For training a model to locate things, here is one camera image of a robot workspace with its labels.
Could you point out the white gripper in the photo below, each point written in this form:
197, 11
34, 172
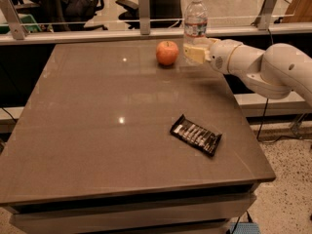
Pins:
219, 57

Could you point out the clear plastic water bottle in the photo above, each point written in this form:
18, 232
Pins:
195, 25

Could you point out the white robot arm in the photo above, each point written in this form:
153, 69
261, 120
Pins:
271, 73

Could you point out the red apple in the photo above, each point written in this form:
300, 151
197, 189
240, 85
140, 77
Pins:
167, 52

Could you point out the black office chair centre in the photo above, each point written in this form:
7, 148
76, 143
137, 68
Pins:
163, 13

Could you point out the black office chair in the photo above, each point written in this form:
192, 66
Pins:
163, 13
71, 15

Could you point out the black snack bar wrapper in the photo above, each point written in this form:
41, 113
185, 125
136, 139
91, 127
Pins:
196, 136

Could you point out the black office chair left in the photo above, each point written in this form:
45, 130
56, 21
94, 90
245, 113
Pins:
71, 15

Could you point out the grey table drawer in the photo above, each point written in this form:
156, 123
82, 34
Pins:
202, 215

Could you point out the glass partition panel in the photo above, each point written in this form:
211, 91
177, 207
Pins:
220, 13

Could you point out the green bin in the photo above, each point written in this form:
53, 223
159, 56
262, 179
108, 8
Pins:
28, 21

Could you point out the blue object under table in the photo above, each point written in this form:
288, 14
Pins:
244, 228

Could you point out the metal bracket right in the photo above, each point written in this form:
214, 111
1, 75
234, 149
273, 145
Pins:
263, 19

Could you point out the metal bracket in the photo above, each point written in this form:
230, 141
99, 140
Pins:
12, 18
263, 19
144, 16

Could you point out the metal bracket centre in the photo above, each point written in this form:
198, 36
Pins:
144, 16

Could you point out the metal bracket left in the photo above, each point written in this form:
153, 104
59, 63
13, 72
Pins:
12, 18

